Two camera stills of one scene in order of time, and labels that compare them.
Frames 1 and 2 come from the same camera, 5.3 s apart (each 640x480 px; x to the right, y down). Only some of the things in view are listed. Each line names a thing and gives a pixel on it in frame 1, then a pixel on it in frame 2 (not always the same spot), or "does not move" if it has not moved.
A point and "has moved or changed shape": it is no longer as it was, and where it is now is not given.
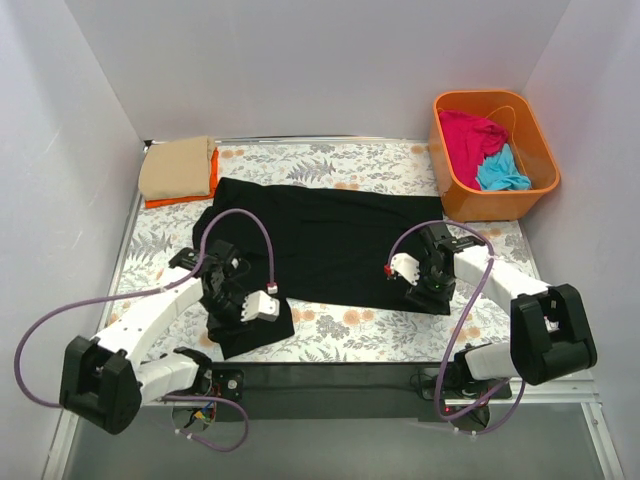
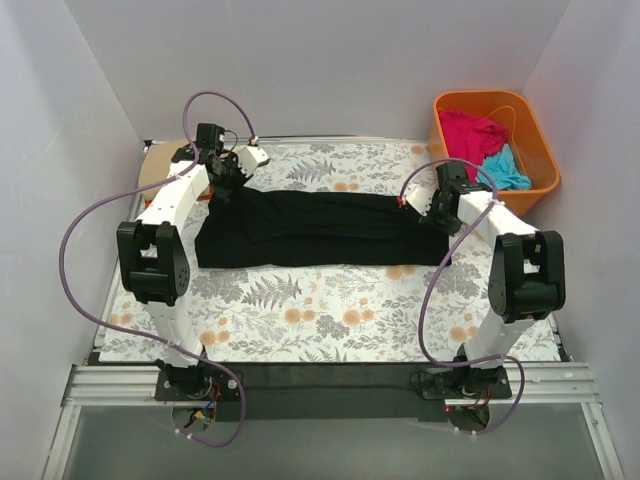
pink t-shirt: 469,140 does not move
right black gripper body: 426,292 -> 435,212
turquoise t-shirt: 500,172 does not move
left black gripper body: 230,310 -> 223,179
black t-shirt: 312,246 has moved or changed shape
